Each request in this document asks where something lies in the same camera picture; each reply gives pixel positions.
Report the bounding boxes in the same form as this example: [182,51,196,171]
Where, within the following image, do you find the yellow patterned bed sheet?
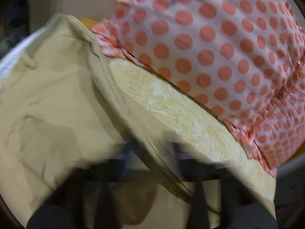
[109,58,276,212]

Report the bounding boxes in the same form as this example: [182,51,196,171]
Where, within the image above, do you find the left pink polka-dot pillow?
[92,0,304,175]

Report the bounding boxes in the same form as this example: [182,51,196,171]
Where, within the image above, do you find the khaki beige pants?
[0,13,277,229]

